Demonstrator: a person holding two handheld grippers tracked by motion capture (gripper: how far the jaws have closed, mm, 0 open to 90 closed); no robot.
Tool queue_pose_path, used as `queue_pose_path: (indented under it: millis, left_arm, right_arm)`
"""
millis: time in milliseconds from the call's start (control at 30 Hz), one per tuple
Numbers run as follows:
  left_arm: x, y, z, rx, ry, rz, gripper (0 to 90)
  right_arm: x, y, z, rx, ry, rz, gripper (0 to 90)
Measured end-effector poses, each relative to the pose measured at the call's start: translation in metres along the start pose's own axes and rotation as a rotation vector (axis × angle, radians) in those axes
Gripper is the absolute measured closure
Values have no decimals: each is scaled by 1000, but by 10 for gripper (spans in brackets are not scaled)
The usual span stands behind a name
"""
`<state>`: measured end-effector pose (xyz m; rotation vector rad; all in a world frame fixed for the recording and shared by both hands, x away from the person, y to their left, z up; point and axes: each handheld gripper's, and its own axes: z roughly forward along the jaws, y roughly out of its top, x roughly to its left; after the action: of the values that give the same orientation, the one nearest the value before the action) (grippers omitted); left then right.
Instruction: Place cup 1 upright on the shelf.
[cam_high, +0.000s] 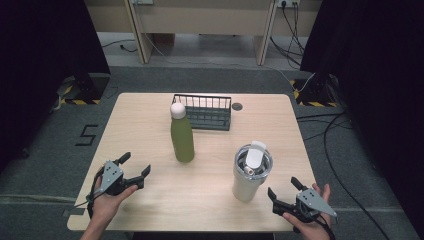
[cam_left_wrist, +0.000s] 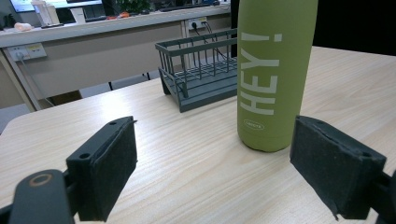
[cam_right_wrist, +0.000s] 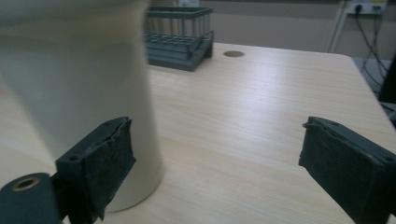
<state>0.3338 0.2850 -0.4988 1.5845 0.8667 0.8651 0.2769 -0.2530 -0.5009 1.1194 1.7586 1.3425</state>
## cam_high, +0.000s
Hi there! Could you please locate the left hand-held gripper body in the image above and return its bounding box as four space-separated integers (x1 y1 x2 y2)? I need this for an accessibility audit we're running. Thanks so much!
98 159 136 197

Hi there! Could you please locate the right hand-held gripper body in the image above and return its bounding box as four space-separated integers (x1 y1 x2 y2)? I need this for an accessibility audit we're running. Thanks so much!
272 187 339 225

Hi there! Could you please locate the white tumbler with clear lid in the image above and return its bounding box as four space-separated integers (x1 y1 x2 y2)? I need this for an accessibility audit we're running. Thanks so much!
231 140 275 204

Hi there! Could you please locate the green bottle with white cap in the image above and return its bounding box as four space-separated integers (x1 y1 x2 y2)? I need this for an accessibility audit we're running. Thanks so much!
169 102 196 164

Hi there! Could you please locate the dark green wire rack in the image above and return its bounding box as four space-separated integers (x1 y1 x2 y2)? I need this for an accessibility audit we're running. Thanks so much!
171 93 233 132

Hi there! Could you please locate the person's right hand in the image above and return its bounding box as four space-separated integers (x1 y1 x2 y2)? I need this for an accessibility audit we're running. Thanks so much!
282 182 333 240

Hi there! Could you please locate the person's left hand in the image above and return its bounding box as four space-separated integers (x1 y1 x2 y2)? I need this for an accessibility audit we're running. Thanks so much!
89 179 139 220

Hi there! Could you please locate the stand base with hazard tape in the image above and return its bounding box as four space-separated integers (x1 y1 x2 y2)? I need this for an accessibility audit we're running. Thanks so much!
289 71 340 109
54 73 112 106

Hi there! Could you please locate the black curtain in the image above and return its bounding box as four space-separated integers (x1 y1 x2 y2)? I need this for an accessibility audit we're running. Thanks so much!
0 0 112 169
299 0 424 239

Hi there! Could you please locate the beige background desk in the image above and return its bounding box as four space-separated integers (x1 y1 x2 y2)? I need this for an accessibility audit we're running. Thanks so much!
84 0 324 67

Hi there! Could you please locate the right hand-held gripper cable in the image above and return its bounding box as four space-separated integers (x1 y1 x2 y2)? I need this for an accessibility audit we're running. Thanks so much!
292 214 337 240

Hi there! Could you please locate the hand-held gripper cable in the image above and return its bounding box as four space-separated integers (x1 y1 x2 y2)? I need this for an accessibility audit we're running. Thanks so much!
292 214 337 240
85 166 105 220

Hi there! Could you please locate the left hand-held gripper cable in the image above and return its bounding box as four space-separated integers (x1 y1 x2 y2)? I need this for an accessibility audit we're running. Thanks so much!
85 166 105 220

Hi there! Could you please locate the long black floor cable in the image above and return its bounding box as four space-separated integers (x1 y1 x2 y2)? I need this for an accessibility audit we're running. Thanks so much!
295 111 392 240

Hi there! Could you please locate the black power cable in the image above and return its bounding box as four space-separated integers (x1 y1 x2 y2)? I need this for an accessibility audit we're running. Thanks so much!
269 2 306 68
286 2 306 56

